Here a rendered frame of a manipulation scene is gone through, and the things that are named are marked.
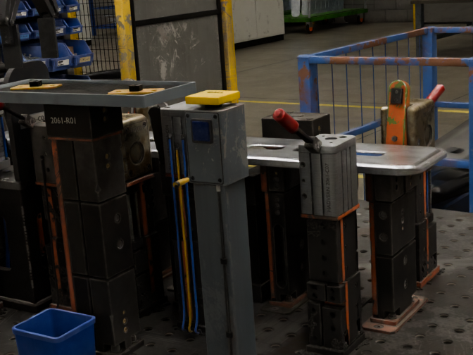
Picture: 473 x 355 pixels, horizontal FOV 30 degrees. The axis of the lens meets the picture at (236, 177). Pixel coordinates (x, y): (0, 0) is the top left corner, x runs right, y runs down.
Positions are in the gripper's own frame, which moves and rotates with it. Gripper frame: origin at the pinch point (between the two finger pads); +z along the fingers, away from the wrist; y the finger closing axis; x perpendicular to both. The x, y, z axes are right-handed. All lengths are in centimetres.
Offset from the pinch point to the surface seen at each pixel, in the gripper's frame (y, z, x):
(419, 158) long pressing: 12, 21, -64
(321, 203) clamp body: -4, 25, -49
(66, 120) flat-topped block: -8.3, 9.7, -8.8
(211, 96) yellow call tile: -15.3, 5.4, -35.4
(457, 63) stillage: 193, 28, -70
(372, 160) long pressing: 10, 21, -56
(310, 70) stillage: 219, 32, -12
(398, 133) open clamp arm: 27, 20, -59
